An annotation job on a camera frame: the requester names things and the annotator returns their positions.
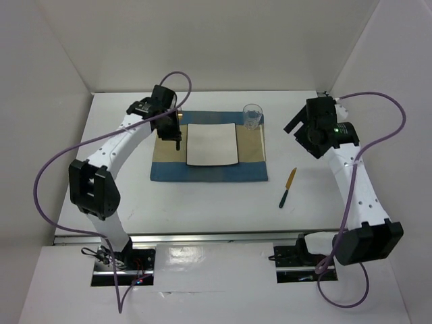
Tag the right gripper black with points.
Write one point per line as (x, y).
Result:
(301, 117)

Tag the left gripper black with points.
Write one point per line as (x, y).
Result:
(175, 133)

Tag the square white plate dark rim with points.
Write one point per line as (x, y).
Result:
(211, 145)

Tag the blue beige white cloth placemat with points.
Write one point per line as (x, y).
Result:
(169, 165)

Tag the clear plastic cup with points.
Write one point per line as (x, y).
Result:
(252, 114)

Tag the gold knife green handle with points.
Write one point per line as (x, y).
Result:
(287, 188)

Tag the gold fork green handle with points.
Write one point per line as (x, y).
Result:
(178, 138)

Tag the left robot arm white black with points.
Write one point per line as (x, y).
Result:
(92, 181)

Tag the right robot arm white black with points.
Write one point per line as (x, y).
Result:
(367, 233)

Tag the right side aluminium rail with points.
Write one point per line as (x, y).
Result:
(352, 181)

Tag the aluminium rail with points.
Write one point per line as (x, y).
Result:
(222, 237)
(352, 181)

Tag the front aluminium rail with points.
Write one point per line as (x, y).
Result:
(222, 237)

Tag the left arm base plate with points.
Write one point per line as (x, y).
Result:
(139, 268)

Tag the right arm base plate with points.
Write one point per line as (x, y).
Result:
(295, 264)

